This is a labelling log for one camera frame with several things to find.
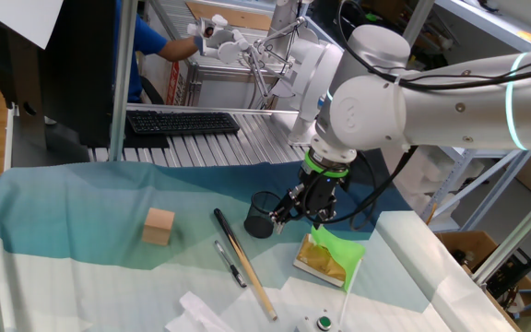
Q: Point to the cardboard box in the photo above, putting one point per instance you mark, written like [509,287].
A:
[473,242]

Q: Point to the white shelf board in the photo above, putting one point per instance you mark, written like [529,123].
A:
[487,18]

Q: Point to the person torso in blue shirt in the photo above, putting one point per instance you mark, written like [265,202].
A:
[143,41]

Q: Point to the wooden block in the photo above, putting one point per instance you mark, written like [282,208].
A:
[158,228]

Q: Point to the teal blue white tablecloth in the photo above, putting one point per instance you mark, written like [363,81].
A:
[86,258]

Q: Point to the silver cylindrical column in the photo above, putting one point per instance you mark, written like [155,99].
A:
[281,18]

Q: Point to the white haptic control device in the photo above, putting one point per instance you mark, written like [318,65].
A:
[314,69]

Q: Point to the black monitor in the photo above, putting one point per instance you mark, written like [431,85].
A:
[76,69]

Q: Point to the wooden board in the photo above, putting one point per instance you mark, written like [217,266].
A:
[238,16]

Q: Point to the white paper sheet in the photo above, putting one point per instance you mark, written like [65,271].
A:
[21,18]

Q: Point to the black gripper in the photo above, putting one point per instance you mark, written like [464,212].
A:
[321,191]

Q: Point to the grey box with green button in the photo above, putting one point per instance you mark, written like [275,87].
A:
[323,323]

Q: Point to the black mesh pen holder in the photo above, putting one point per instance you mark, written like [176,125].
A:
[258,223]

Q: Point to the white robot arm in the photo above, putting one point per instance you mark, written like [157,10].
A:
[454,106]

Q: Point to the person bare forearm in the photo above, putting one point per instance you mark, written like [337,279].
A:
[178,48]

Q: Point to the black office chair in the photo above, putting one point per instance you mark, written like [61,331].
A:
[150,94]

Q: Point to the red and white sign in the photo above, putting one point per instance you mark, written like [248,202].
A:
[172,87]

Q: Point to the grey metal cabinet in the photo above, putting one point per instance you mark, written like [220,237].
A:
[219,92]

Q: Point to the white foam packing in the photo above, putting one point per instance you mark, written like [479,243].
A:
[427,180]

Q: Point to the green flag on white pole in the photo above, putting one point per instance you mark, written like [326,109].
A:
[344,251]

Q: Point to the teleoperator hand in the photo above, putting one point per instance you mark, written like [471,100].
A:
[204,43]

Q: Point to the clear pen with black grip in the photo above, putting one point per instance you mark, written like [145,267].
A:
[230,264]

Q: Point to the blue grey steel shelf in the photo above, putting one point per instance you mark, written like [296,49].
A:
[491,184]

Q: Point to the black and wood cue stick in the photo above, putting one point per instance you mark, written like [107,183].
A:
[244,263]

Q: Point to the gold and white tissue pack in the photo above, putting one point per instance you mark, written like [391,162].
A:
[316,263]

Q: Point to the white paper tissue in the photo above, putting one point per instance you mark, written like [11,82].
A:
[196,316]

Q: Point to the black keyboard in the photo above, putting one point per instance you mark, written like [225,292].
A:
[182,122]

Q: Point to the grey monitor stand base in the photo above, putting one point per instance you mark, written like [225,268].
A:
[39,147]

